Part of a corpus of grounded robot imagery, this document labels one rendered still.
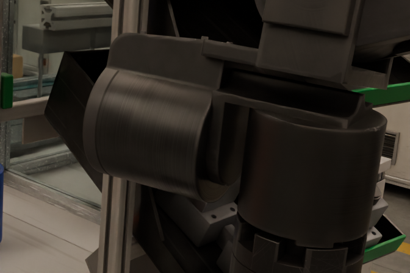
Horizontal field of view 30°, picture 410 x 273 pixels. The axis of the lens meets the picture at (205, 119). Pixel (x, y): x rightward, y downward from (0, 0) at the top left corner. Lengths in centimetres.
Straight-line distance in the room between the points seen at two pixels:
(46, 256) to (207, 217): 86
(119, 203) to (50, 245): 92
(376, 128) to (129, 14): 30
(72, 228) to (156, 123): 129
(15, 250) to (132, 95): 119
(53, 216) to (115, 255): 104
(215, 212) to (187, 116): 34
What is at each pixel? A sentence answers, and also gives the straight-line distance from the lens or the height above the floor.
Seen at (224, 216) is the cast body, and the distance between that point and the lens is 65.
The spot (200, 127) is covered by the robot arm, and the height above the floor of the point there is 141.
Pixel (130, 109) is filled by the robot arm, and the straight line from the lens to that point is 33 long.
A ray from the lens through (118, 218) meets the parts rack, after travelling 61.
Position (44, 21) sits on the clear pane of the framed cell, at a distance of 167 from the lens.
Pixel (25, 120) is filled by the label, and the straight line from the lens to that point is 77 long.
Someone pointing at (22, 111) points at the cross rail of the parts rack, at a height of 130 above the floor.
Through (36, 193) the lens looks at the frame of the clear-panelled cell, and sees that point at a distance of 175.
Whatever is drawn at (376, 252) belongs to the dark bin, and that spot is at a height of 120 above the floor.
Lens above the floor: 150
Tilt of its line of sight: 15 degrees down
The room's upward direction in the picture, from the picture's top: 5 degrees clockwise
